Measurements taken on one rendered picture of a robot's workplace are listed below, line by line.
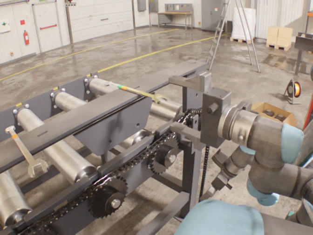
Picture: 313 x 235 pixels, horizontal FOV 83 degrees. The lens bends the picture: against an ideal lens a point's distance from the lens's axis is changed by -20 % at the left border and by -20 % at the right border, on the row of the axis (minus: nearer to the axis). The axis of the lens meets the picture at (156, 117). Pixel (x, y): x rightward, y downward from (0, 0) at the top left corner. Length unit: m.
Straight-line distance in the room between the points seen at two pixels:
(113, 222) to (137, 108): 1.14
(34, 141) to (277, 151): 0.52
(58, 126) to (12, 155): 0.14
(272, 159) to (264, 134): 0.06
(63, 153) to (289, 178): 0.78
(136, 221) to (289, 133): 1.43
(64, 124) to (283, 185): 0.53
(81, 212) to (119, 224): 0.95
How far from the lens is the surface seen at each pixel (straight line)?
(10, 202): 0.81
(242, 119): 0.45
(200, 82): 0.48
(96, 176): 0.76
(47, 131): 0.55
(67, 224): 0.77
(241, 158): 0.79
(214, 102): 0.46
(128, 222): 1.71
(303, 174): 0.52
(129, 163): 0.73
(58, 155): 0.91
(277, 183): 0.50
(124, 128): 0.74
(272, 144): 0.44
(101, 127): 0.67
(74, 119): 0.57
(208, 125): 0.50
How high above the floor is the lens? 1.42
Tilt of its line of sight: 30 degrees down
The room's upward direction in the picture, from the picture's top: 3 degrees counter-clockwise
